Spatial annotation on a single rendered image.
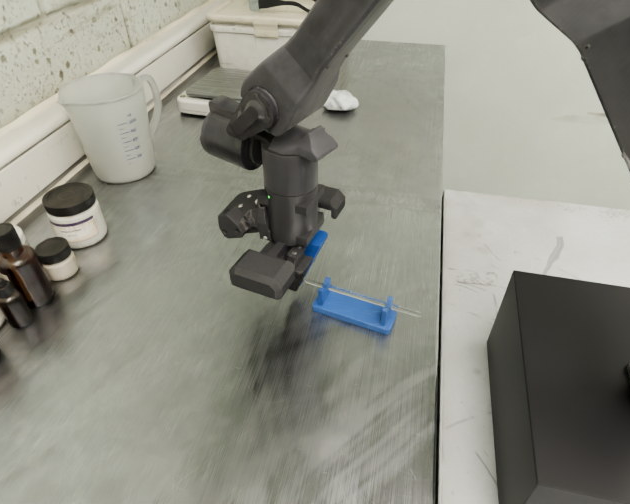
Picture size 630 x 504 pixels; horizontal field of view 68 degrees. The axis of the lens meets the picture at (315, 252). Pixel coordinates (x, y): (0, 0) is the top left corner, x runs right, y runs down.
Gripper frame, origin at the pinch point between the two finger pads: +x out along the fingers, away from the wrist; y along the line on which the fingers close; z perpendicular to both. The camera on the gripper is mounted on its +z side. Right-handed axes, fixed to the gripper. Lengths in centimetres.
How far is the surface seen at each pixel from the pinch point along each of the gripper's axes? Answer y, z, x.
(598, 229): -30.9, -36.0, 4.7
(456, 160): -113, -6, 43
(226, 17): -63, 48, -9
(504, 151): -116, -20, 37
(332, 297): -0.6, -4.9, 3.8
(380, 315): -0.1, -11.4, 3.8
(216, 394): 16.5, 1.2, 4.8
